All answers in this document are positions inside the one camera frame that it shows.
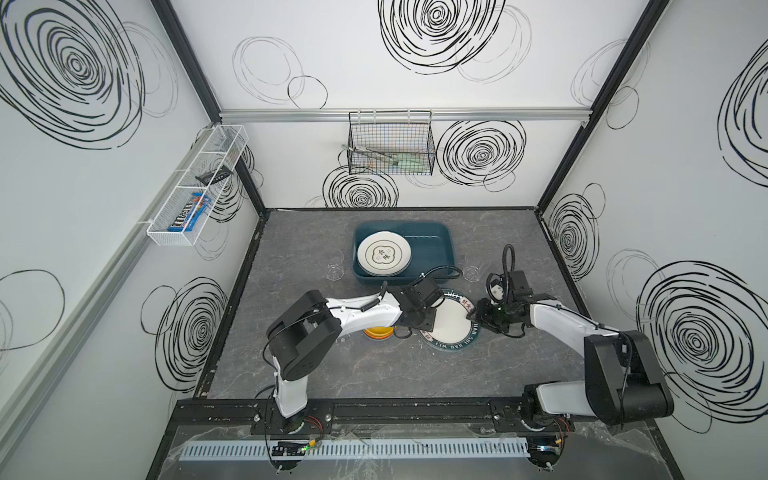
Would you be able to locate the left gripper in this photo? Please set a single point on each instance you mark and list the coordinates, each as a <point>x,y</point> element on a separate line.
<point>429,309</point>

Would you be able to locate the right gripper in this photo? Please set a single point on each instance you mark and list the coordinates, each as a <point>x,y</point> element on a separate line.
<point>486,315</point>

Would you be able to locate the green rimmed white plate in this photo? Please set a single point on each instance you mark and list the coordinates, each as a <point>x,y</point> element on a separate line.
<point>453,329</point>

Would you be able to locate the white plate green flower outline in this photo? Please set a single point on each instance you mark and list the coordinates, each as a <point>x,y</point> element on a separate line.
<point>384,253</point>

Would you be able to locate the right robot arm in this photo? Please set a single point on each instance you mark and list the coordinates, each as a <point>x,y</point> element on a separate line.
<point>623,381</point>

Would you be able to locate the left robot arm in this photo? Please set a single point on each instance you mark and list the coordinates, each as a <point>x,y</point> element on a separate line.
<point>300,338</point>

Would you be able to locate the teal plastic bin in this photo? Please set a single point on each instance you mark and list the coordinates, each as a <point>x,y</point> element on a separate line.
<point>432,250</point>

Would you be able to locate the yellow bowl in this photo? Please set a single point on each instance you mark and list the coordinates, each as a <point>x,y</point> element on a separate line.
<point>379,331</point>

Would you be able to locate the orange bowl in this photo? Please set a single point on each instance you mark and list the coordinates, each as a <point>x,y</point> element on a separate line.
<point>378,338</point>

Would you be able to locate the clear glass right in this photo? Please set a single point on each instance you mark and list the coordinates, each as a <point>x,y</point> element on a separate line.
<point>474,265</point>

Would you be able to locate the clear glass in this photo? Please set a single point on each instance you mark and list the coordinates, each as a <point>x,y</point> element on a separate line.
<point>474,265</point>
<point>335,269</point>

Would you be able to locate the clear glass back left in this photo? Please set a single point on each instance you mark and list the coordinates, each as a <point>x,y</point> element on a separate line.
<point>335,269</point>

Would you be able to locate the green item in basket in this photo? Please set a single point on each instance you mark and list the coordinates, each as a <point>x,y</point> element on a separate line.
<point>413,163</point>

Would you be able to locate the metal tongs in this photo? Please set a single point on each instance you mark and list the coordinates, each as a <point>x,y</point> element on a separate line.
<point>371,154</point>

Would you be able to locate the black remote control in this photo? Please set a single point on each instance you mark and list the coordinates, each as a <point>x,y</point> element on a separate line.
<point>214,176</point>

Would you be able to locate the blue candy packet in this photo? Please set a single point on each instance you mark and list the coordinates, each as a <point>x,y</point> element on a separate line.
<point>195,206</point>

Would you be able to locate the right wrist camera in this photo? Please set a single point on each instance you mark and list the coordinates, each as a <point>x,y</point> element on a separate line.
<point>496,291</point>

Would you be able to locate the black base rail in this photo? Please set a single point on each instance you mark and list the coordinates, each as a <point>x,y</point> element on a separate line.
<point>502,414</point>

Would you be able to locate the black wire basket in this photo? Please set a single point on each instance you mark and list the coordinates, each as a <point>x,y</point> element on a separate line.
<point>391,132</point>

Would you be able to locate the white slotted cable duct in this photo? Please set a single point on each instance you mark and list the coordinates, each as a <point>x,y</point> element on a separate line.
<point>353,449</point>

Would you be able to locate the white wire shelf basket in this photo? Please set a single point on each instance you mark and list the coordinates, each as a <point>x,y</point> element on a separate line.
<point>217,145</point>

